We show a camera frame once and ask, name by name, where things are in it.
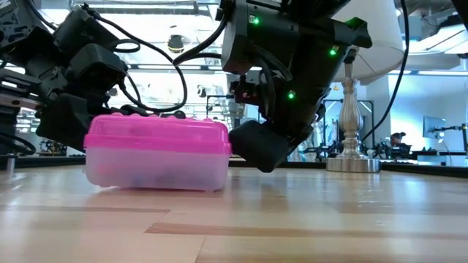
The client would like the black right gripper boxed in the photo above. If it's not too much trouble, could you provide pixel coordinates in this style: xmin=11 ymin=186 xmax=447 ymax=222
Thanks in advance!
xmin=228 ymin=104 xmax=326 ymax=174

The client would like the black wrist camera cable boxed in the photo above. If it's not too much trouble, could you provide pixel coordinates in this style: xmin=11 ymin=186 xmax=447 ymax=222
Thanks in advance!
xmin=82 ymin=2 xmax=189 ymax=114
xmin=172 ymin=14 xmax=230 ymax=67

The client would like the black ceiling device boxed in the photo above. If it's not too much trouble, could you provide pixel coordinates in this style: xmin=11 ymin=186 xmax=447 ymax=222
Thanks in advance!
xmin=167 ymin=34 xmax=186 ymax=55

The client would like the grey monitor on arm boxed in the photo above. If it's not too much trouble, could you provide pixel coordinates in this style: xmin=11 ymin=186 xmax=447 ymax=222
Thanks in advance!
xmin=423 ymin=115 xmax=447 ymax=140

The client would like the black cabinet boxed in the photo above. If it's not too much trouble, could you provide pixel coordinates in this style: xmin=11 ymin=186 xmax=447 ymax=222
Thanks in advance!
xmin=0 ymin=105 xmax=19 ymax=156

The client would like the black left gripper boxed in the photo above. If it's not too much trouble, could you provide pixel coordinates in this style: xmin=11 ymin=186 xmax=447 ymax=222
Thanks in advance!
xmin=0 ymin=67 xmax=150 ymax=153

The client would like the clear supply box pink lid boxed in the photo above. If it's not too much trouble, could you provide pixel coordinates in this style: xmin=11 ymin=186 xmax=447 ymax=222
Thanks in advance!
xmin=83 ymin=113 xmax=233 ymax=192

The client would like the black left wrist camera cable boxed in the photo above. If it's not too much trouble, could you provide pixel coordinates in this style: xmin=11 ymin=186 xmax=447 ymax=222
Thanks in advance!
xmin=82 ymin=2 xmax=189 ymax=114

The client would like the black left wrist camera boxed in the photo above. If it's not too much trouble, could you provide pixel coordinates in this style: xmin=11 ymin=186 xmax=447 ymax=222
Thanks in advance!
xmin=64 ymin=42 xmax=129 ymax=94

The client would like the white shade table lamp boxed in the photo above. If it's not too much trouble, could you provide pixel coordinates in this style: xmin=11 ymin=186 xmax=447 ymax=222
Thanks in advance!
xmin=325 ymin=0 xmax=406 ymax=174

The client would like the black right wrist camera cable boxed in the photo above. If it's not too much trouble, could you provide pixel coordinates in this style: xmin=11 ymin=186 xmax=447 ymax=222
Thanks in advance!
xmin=172 ymin=14 xmax=230 ymax=67

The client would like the person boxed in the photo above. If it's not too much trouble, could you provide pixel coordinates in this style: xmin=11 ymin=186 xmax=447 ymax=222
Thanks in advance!
xmin=388 ymin=131 xmax=412 ymax=154

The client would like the plastic sheet cover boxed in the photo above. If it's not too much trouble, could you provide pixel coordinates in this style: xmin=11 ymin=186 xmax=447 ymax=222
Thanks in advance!
xmin=288 ymin=118 xmax=330 ymax=162

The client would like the black lamp cord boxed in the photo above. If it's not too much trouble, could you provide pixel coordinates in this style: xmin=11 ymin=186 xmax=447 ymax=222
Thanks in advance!
xmin=360 ymin=0 xmax=410 ymax=142

